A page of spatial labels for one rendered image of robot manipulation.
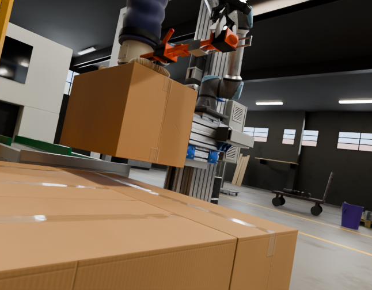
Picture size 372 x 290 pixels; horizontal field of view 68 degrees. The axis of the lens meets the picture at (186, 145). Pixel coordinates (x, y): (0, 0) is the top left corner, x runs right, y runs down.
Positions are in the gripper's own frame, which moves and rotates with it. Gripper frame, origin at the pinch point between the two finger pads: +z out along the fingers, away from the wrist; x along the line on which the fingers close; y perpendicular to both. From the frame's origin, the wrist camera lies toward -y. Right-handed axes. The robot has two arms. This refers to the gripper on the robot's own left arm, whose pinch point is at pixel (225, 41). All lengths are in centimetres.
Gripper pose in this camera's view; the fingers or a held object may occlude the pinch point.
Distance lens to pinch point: 117.3
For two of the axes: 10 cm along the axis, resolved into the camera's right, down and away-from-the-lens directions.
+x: -6.8, -1.7, -7.1
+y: -7.1, -1.0, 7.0
